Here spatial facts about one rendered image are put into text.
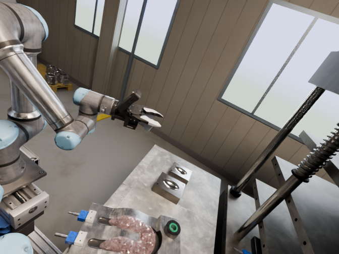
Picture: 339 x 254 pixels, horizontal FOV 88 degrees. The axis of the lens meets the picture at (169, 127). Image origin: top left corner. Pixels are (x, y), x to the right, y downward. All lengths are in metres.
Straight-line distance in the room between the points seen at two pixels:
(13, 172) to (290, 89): 2.71
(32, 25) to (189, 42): 2.33
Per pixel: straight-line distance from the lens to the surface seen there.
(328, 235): 1.14
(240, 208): 1.68
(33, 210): 1.01
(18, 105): 0.93
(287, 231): 1.41
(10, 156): 0.93
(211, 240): 1.33
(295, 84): 2.73
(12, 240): 0.50
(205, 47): 2.81
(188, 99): 2.92
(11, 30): 0.73
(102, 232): 1.06
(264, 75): 2.69
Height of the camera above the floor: 1.80
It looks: 28 degrees down
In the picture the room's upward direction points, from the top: 23 degrees clockwise
